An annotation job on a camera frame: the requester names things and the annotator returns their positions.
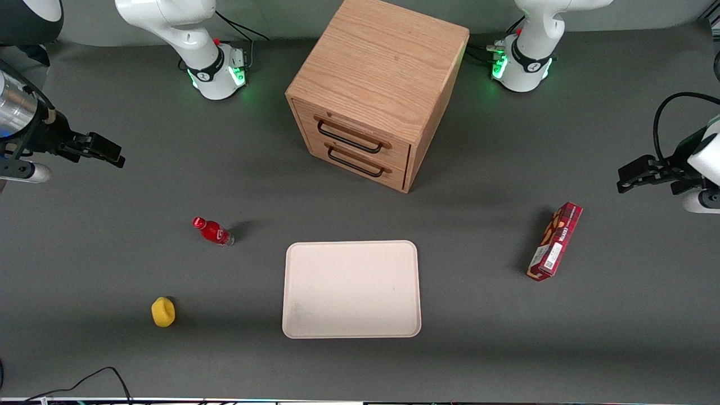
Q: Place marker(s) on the wooden drawer cabinet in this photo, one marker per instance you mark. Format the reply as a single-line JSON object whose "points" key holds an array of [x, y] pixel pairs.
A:
{"points": [[382, 62]]}

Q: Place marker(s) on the red cookie box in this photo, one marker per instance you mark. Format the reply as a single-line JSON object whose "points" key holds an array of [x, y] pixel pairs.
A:
{"points": [[556, 242]]}

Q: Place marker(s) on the red plastic bottle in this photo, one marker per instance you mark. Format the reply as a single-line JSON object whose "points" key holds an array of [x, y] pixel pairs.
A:
{"points": [[214, 231]]}

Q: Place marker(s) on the yellow lemon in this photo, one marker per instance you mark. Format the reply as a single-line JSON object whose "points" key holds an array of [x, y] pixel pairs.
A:
{"points": [[163, 312]]}

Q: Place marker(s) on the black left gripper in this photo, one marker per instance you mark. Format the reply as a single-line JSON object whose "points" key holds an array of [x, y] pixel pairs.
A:
{"points": [[676, 171]]}

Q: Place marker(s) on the aluminium frame profile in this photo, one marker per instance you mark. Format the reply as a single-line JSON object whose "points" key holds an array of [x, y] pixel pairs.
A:
{"points": [[710, 14]]}

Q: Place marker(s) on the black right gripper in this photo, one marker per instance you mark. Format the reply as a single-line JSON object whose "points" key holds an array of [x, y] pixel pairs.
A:
{"points": [[49, 136]]}

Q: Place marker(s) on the wooden drawer with tray interior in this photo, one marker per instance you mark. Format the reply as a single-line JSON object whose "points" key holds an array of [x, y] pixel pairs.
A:
{"points": [[360, 126]]}

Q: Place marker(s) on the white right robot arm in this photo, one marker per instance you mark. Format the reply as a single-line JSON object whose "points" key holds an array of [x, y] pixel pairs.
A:
{"points": [[191, 34]]}

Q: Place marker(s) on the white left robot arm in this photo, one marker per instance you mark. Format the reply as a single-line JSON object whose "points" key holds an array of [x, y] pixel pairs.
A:
{"points": [[531, 56]]}

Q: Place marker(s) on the wooden drawer front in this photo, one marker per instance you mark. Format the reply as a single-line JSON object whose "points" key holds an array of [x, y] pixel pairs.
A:
{"points": [[394, 174]]}

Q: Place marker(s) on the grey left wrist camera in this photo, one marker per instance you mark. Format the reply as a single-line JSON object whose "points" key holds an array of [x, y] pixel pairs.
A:
{"points": [[703, 201]]}

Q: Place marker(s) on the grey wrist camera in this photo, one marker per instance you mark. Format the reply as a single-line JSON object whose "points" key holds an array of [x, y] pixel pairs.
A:
{"points": [[25, 171], [703, 201]]}

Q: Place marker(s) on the beige rectangular tray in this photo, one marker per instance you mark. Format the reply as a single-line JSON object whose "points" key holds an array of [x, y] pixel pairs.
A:
{"points": [[351, 289]]}

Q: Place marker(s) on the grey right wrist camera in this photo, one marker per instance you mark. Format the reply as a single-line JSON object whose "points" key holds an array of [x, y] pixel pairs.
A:
{"points": [[25, 171]]}

